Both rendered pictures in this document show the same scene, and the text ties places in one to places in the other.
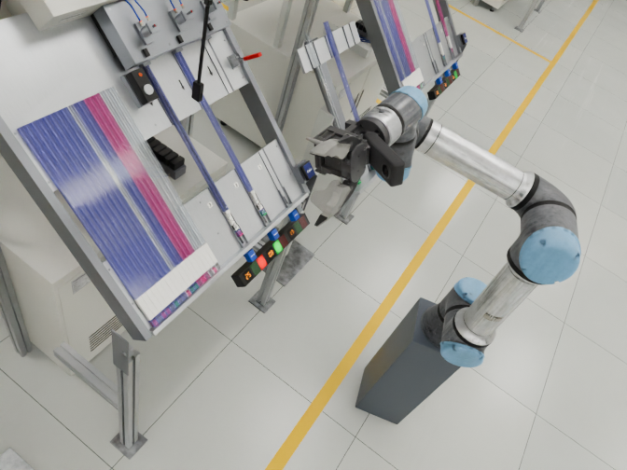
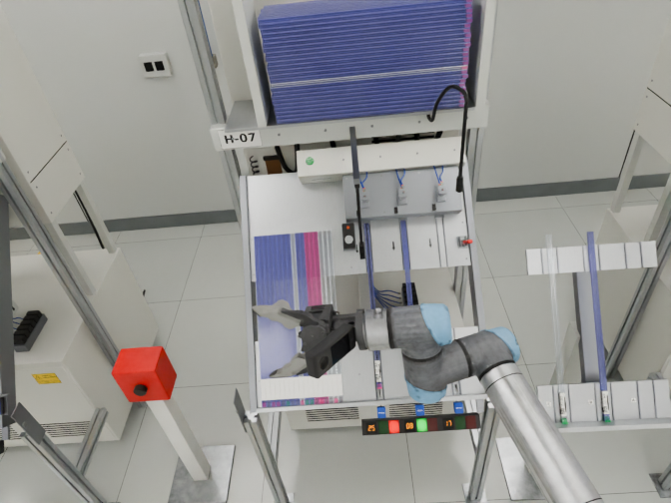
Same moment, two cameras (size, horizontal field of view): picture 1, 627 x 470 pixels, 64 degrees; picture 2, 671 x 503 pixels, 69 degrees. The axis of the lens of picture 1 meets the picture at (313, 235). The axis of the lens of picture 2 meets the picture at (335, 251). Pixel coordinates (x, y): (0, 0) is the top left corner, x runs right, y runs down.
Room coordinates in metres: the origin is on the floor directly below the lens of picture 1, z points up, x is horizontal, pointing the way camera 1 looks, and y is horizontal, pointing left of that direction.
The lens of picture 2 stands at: (0.63, -0.60, 1.97)
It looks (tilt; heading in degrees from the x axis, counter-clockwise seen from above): 40 degrees down; 78
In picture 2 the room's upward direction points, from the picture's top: 7 degrees counter-clockwise
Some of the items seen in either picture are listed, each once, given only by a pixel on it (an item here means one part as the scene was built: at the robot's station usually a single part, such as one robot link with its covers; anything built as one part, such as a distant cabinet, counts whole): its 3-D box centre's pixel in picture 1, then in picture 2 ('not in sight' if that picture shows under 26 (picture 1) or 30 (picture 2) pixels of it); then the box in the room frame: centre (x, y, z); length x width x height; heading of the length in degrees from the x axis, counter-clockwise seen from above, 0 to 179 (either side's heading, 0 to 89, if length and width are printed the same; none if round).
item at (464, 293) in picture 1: (467, 302); not in sight; (1.01, -0.50, 0.72); 0.13 x 0.12 x 0.14; 0
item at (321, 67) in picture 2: not in sight; (365, 57); (1.04, 0.64, 1.52); 0.51 x 0.13 x 0.27; 164
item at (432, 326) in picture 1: (449, 321); not in sight; (1.02, -0.50, 0.60); 0.15 x 0.15 x 0.10
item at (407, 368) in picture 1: (408, 366); not in sight; (1.02, -0.50, 0.27); 0.18 x 0.18 x 0.55; 0
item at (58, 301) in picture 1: (83, 221); (364, 328); (1.02, 0.78, 0.31); 0.70 x 0.65 x 0.62; 164
